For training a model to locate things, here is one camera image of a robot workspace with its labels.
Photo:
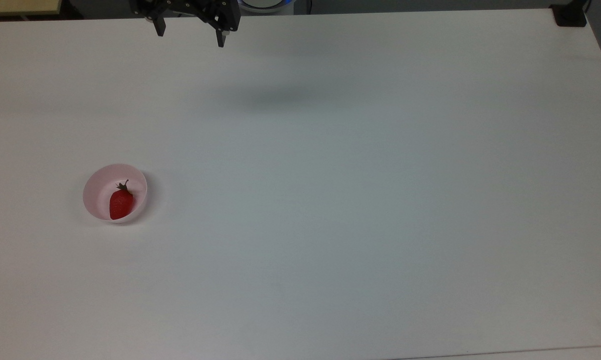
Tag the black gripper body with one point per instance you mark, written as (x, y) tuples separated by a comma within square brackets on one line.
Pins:
[(185, 6)]

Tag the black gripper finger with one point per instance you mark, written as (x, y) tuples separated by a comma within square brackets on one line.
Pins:
[(221, 39), (159, 27)]

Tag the red strawberry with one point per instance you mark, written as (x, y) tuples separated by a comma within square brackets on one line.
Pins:
[(121, 205)]

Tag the pink plastic bowl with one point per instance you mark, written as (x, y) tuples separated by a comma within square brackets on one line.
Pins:
[(100, 192)]

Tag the yellowish board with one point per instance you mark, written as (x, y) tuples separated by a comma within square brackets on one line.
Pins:
[(18, 6)]

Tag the black table clamp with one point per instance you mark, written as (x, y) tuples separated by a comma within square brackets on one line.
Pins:
[(569, 15)]

